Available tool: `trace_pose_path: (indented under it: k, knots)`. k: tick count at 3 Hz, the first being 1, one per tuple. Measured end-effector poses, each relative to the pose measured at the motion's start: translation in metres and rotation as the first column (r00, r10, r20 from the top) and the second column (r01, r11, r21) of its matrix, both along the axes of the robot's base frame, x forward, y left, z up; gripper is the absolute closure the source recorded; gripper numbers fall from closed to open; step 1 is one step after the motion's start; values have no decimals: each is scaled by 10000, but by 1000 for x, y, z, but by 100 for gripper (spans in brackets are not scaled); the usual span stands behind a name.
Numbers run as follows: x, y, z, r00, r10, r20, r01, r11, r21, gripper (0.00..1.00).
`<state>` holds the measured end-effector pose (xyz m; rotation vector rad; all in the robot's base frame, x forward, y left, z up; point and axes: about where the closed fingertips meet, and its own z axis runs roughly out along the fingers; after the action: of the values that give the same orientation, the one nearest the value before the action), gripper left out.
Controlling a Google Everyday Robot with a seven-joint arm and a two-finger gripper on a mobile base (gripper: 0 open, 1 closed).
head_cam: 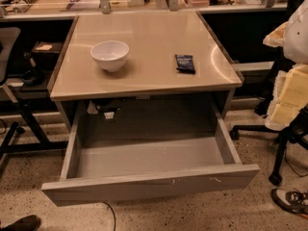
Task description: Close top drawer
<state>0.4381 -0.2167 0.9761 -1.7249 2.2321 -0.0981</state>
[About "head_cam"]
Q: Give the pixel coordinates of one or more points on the grey top drawer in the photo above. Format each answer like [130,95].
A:
[152,148]

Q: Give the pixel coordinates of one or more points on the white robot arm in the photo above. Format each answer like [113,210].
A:
[292,36]

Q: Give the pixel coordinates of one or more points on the grey drawer cabinet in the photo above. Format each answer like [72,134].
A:
[154,39]

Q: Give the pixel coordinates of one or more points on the dark blue snack packet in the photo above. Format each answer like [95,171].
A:
[185,63]

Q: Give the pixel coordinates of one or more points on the white ceramic bowl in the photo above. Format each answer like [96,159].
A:
[110,55]

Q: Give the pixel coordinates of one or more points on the black box with label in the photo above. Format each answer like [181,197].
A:
[46,54]

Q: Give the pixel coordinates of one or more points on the yellow foam padding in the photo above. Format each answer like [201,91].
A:
[290,95]

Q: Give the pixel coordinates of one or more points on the black office chair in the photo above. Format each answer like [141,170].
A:
[288,133]

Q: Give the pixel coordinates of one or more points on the grey and black sneaker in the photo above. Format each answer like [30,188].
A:
[294,202]

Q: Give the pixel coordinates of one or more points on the dark brown shoe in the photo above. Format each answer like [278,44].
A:
[29,223]

